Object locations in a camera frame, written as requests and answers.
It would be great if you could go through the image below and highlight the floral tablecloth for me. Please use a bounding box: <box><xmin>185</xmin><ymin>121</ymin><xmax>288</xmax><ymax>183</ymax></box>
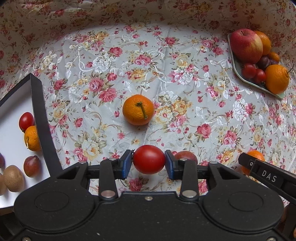
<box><xmin>0</xmin><ymin>0</ymin><xmax>296</xmax><ymax>207</ymax></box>

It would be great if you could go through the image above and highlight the brown kiwi fruit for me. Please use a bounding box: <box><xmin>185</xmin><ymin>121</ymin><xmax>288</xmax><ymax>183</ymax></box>
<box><xmin>3</xmin><ymin>165</ymin><xmax>25</xmax><ymax>192</ymax></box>

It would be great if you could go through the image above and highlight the large bumpy orange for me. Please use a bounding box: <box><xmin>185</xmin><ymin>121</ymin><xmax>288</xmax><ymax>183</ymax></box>
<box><xmin>265</xmin><ymin>64</ymin><xmax>290</xmax><ymax>94</ymax></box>

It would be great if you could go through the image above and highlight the cherry tomato on plate left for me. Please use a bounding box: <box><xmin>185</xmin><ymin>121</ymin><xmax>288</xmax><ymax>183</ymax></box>
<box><xmin>241</xmin><ymin>64</ymin><xmax>256</xmax><ymax>79</ymax></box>

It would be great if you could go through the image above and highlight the pale green rectangular plate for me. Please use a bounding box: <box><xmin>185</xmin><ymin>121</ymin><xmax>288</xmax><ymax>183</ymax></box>
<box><xmin>228</xmin><ymin>29</ymin><xmax>290</xmax><ymax>99</ymax></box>

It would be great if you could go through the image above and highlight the red yellow apple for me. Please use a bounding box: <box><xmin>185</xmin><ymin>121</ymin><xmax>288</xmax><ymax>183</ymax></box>
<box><xmin>230</xmin><ymin>29</ymin><xmax>263</xmax><ymax>64</ymax></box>

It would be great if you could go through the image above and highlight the small mandarin on plate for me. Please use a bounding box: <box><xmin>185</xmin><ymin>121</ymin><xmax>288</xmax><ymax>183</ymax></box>
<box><xmin>267</xmin><ymin>52</ymin><xmax>280</xmax><ymax>63</ymax></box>

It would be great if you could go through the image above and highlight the red tomato in box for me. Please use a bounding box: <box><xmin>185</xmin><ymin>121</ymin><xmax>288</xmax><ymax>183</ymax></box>
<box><xmin>18</xmin><ymin>112</ymin><xmax>35</xmax><ymax>132</ymax></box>

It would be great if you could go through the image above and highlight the black box with white interior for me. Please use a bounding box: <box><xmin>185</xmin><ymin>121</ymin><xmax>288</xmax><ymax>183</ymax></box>
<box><xmin>0</xmin><ymin>73</ymin><xmax>62</xmax><ymax>208</ymax></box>

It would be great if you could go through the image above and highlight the purple plum on plate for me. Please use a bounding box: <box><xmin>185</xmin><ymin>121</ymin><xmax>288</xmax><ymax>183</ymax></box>
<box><xmin>256</xmin><ymin>56</ymin><xmax>271</xmax><ymax>71</ymax></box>

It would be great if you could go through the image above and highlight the small orange mandarin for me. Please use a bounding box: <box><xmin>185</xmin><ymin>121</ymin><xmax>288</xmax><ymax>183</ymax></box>
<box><xmin>24</xmin><ymin>126</ymin><xmax>41</xmax><ymax>152</ymax></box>

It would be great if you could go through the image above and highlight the large orange with stem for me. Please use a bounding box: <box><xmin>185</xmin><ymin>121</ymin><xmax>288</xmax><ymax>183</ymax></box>
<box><xmin>254</xmin><ymin>31</ymin><xmax>271</xmax><ymax>56</ymax></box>

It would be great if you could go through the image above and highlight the dark purple plum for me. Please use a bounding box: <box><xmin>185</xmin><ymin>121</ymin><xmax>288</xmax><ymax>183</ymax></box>
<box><xmin>23</xmin><ymin>156</ymin><xmax>41</xmax><ymax>178</ymax></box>

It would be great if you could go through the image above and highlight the mandarin with long stem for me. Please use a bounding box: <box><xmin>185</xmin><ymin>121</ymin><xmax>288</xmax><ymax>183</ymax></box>
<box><xmin>122</xmin><ymin>94</ymin><xmax>154</xmax><ymax>126</ymax></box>

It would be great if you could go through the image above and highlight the red cherry tomato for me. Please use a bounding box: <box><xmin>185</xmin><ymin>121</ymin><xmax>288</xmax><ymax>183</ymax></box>
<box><xmin>133</xmin><ymin>145</ymin><xmax>166</xmax><ymax>175</ymax></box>

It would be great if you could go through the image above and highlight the orange mandarin at edge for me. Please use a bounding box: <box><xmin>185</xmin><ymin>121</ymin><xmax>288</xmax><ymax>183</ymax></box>
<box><xmin>240</xmin><ymin>150</ymin><xmax>265</xmax><ymax>176</ymax></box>

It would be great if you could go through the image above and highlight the cherry tomato on plate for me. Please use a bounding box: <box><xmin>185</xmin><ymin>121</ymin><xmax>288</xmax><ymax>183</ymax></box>
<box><xmin>253</xmin><ymin>69</ymin><xmax>266</xmax><ymax>85</ymax></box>
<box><xmin>241</xmin><ymin>64</ymin><xmax>256</xmax><ymax>79</ymax></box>

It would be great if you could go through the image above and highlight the cherry tomato on plate right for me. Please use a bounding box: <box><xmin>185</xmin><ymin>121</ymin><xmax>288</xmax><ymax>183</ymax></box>
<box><xmin>253</xmin><ymin>69</ymin><xmax>266</xmax><ymax>85</ymax></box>

